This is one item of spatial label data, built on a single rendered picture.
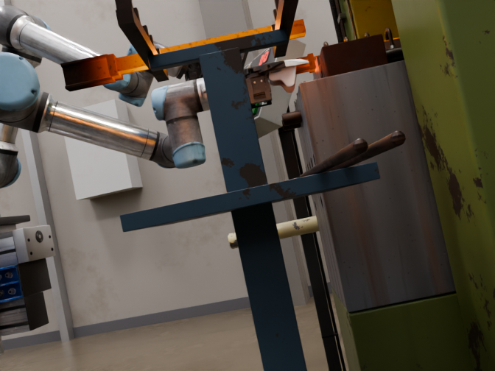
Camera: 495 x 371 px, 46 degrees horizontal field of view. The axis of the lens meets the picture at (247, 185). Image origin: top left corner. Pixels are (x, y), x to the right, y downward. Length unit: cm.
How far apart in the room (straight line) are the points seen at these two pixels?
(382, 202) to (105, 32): 392
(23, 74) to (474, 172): 86
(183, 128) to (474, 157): 67
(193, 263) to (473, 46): 373
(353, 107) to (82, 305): 396
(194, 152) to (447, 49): 63
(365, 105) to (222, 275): 339
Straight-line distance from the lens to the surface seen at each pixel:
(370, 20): 161
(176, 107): 133
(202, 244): 443
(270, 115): 173
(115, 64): 102
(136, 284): 465
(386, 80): 115
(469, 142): 90
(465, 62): 91
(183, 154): 132
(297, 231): 168
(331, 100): 113
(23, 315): 169
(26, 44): 174
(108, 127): 142
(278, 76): 133
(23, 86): 126
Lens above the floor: 69
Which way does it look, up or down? 3 degrees up
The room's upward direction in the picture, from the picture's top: 12 degrees counter-clockwise
